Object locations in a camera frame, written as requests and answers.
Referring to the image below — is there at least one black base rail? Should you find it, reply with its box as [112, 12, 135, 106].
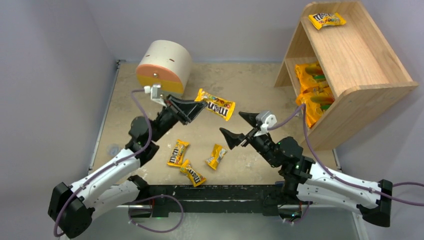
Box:
[127, 184, 314, 220]

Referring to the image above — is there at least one yellow M&M pack front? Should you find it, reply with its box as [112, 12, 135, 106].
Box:
[180, 159, 207, 187]

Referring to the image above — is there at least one yellow m&m pack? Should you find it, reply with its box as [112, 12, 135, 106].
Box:
[180, 159, 207, 187]
[167, 139, 190, 167]

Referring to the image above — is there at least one yellow candy pack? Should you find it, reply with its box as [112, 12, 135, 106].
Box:
[205, 144, 228, 170]
[307, 12, 347, 30]

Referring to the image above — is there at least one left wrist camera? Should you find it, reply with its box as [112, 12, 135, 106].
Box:
[143, 83, 166, 107]

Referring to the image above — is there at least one yellow candy pack horizontal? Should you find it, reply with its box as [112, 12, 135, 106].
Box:
[194, 88, 236, 121]

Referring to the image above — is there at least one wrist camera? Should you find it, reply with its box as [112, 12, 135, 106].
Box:
[254, 110, 277, 137]
[143, 83, 166, 107]

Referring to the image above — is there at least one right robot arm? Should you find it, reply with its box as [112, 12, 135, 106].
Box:
[219, 111, 393, 228]

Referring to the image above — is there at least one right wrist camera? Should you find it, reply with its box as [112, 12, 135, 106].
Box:
[254, 110, 277, 137]

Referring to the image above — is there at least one large orange candy bag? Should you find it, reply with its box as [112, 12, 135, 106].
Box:
[294, 61, 329, 94]
[295, 91, 335, 128]

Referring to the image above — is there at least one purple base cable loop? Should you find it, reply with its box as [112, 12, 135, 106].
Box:
[127, 194, 185, 233]

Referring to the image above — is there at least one wooden shelf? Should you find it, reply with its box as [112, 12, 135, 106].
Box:
[275, 1, 418, 151]

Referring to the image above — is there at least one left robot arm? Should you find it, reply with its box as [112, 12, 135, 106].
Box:
[47, 95, 208, 239]

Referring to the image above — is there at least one round pastel drawer cabinet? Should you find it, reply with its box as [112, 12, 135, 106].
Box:
[135, 40, 193, 97]

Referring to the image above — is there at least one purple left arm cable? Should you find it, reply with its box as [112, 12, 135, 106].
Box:
[52, 88, 153, 238]

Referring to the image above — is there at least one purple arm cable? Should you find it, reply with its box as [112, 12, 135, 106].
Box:
[52, 88, 153, 238]
[267, 103, 424, 208]

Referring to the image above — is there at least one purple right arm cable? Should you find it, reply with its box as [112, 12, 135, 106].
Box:
[267, 103, 424, 208]

